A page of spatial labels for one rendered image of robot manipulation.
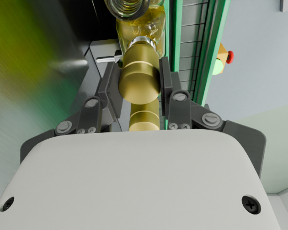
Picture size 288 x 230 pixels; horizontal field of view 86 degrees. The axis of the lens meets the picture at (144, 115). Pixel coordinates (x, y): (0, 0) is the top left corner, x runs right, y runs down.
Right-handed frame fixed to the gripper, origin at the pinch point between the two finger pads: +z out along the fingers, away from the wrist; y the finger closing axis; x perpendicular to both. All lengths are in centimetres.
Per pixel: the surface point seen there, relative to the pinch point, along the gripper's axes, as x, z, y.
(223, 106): -66, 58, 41
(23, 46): 1.9, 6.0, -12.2
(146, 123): -4.4, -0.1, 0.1
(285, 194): -542, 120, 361
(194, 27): -6.7, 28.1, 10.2
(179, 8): -0.3, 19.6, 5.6
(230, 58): -19.8, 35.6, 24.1
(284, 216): -573, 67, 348
